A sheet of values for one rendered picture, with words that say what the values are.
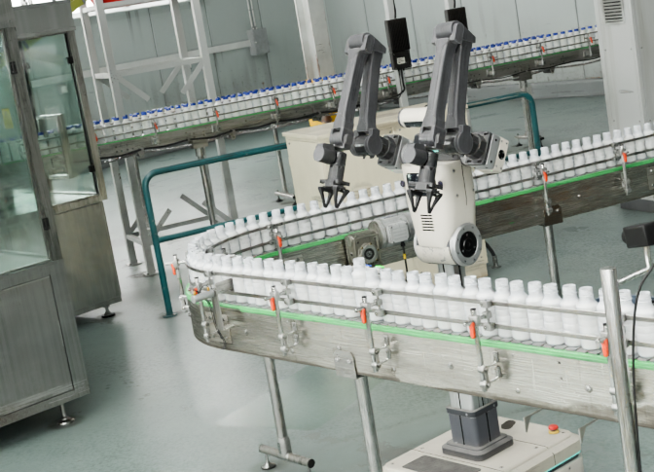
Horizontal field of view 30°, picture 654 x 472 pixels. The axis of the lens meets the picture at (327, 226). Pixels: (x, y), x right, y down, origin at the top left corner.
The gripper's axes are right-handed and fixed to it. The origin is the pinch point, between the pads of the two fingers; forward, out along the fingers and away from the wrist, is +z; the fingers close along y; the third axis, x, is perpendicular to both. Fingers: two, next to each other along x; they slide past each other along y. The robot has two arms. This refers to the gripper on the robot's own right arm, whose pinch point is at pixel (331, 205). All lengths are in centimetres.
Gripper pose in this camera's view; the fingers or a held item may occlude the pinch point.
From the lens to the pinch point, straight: 441.7
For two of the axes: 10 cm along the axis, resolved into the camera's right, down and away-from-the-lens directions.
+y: 6.4, 0.3, -7.7
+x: 7.5, 1.8, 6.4
